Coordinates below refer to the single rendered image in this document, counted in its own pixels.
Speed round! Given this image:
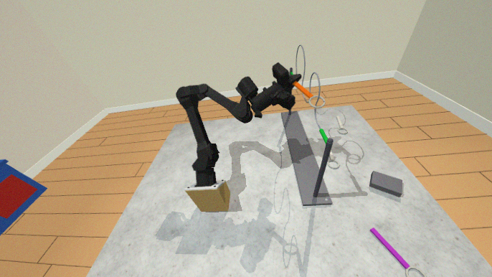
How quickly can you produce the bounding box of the purple handle with grey ring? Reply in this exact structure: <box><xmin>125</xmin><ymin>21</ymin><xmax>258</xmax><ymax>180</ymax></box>
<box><xmin>370</xmin><ymin>228</ymin><xmax>427</xmax><ymax>277</ymax></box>

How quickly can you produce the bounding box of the orange handle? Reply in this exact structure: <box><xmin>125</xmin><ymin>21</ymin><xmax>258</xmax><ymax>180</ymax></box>
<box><xmin>293</xmin><ymin>81</ymin><xmax>326</xmax><ymax>108</ymax></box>

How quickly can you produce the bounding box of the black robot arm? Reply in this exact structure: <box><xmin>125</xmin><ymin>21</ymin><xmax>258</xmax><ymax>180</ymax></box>
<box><xmin>176</xmin><ymin>76</ymin><xmax>295</xmax><ymax>187</ymax></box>

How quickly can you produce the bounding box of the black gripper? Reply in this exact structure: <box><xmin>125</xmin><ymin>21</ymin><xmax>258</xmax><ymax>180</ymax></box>
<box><xmin>262</xmin><ymin>62</ymin><xmax>301</xmax><ymax>106</ymax></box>

